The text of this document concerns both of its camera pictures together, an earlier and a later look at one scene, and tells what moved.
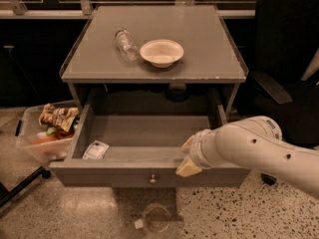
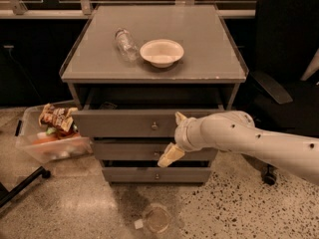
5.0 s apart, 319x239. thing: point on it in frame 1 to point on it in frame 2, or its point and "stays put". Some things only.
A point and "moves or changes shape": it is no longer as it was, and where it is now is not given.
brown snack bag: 59,117 stays put
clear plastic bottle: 126,46 stays put
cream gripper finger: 187,146 to 180,119
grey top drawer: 139,145 moves or changes shape
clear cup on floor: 158,218 stays put
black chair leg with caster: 5,194 stays put
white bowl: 161,53 stays put
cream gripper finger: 187,168 to 171,154
